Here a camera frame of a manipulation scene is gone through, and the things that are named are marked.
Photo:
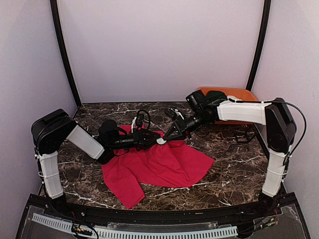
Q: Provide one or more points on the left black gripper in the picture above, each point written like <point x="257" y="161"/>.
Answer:
<point x="139" y="139"/>

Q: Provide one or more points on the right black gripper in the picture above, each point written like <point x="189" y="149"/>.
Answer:
<point x="184" y="130"/>

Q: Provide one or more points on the blue portrait round brooch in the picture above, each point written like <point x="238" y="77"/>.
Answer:
<point x="161" y="141"/>

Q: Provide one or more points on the red t-shirt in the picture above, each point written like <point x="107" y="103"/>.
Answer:
<point x="174" y="164"/>

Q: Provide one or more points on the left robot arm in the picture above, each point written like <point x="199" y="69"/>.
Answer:
<point x="50" y="131"/>

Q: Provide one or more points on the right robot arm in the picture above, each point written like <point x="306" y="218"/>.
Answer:
<point x="275" y="115"/>

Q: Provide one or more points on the dark green garment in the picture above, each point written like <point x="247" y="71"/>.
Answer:
<point x="216" y="95"/>

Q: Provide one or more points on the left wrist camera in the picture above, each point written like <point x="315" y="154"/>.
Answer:
<point x="138" y="120"/>

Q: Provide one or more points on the white slotted cable duct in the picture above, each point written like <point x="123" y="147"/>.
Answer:
<point x="138" y="231"/>

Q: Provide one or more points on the black front rail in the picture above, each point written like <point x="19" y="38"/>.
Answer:
<point x="225" y="215"/>

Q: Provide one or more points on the right black frame post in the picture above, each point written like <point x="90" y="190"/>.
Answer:
<point x="259" y="44"/>

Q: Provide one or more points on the black frame post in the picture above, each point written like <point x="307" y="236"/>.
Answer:
<point x="63" y="52"/>
<point x="259" y="44"/>

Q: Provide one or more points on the left black frame post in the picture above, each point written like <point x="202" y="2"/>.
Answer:
<point x="63" y="52"/>

